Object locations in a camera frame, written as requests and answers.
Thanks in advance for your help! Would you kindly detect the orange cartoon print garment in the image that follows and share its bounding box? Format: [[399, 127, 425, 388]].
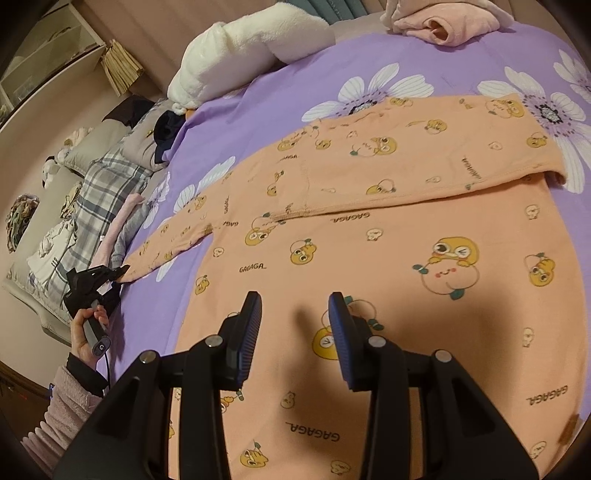
[[125, 95, 587, 479]]

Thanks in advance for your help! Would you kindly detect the pink sleeved left forearm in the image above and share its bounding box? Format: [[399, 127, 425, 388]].
[[20, 353, 108, 477]]

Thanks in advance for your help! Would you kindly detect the dark clothing pile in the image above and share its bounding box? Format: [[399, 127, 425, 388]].
[[104, 95, 185, 172]]

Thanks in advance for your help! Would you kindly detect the person's left hand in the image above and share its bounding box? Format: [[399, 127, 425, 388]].
[[70, 305, 109, 370]]

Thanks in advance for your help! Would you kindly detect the beige sofa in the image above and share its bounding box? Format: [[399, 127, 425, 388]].
[[3, 120, 136, 347]]

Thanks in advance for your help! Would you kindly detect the grey plaid cloth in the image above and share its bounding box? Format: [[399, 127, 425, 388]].
[[27, 148, 152, 324]]

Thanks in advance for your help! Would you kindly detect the colourful woven basket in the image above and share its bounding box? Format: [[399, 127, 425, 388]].
[[5, 194, 39, 253]]

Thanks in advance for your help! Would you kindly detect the white plush toy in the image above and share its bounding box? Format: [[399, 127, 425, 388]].
[[42, 147, 70, 188]]

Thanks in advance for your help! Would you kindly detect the grey cushion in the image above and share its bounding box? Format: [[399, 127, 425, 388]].
[[63, 119, 131, 176]]

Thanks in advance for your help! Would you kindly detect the purple floral bed sheet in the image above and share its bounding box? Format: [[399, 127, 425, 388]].
[[95, 21, 591, 480]]

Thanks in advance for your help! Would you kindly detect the stack of tan books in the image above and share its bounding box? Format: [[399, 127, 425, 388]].
[[100, 39, 144, 97]]

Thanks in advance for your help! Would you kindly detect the white shelf cabinet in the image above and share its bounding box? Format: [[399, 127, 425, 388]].
[[1, 1, 105, 123]]

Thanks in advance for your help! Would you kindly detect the white fluffy blanket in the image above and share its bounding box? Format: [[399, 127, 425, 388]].
[[167, 2, 335, 115]]

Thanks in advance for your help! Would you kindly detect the teal headboard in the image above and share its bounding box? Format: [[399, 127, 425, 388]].
[[284, 0, 387, 24]]

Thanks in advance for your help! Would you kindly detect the pink folded garment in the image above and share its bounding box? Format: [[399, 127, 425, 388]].
[[380, 1, 514, 47]]

